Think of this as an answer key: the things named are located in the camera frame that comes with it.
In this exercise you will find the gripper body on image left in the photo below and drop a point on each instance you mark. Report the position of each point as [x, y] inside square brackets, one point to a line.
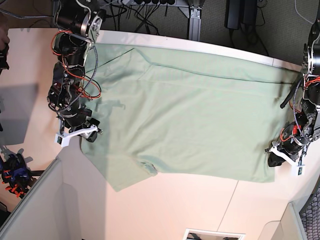
[83, 130]

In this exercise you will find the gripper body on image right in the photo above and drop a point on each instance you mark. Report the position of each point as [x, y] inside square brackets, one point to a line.
[290, 151]

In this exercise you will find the light green T-shirt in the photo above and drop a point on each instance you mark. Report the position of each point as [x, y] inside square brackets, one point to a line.
[181, 112]

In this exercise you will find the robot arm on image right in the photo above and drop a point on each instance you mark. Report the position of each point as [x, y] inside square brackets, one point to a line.
[295, 138]

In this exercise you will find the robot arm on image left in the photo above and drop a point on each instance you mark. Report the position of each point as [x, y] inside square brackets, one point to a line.
[78, 23]

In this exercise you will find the grey partition panel right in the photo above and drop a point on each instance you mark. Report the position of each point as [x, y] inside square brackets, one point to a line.
[290, 227]

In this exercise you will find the grey partition panel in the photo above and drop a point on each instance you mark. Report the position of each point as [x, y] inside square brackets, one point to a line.
[49, 211]
[290, 227]

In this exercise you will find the grey partition panel left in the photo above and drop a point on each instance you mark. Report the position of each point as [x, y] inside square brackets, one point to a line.
[49, 211]

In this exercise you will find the blue black clamp pile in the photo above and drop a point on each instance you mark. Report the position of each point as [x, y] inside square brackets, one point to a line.
[15, 175]

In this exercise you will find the white framed floor opening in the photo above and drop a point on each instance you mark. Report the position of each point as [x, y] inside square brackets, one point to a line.
[197, 234]

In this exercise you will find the black power strip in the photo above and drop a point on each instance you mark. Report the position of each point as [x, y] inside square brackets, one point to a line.
[166, 3]

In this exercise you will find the black power brick pair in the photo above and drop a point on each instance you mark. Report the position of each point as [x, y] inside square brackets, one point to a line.
[240, 12]

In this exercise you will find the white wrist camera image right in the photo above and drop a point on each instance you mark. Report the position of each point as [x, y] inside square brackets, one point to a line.
[298, 170]

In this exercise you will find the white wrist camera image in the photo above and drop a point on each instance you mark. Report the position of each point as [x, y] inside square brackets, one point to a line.
[298, 170]
[62, 139]

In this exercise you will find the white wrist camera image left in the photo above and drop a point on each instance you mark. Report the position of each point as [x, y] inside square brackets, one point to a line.
[62, 139]

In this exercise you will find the aluminium frame post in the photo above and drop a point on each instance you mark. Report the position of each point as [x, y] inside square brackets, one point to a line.
[192, 9]

